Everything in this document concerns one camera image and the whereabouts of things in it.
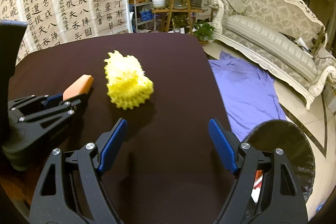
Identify tan paper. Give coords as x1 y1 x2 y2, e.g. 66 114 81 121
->
63 75 94 101

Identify black trash bin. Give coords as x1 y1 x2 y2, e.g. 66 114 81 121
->
243 119 316 217

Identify yellow foam fruit net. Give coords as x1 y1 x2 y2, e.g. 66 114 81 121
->
104 50 154 110

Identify dark brown tablecloth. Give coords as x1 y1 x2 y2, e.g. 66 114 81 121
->
0 32 237 224

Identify purple cloth on floor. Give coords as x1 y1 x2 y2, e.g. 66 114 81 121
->
209 51 286 141

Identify blue basket on shelf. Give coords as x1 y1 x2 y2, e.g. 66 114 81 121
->
139 10 153 22

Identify metal shelf rack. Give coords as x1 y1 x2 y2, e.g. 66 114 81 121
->
128 0 157 33

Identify papers on sofa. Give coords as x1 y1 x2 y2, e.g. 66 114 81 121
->
280 32 313 58

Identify wooden plant stand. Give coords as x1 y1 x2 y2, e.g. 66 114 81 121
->
151 0 203 34

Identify small floor potted plant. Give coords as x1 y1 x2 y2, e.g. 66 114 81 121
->
193 19 215 43

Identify toy rifle on sofa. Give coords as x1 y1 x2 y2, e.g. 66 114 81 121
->
310 27 327 57

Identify white ornate sofa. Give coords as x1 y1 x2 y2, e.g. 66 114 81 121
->
208 0 335 110

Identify striped cushion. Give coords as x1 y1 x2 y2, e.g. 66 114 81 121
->
223 0 245 14

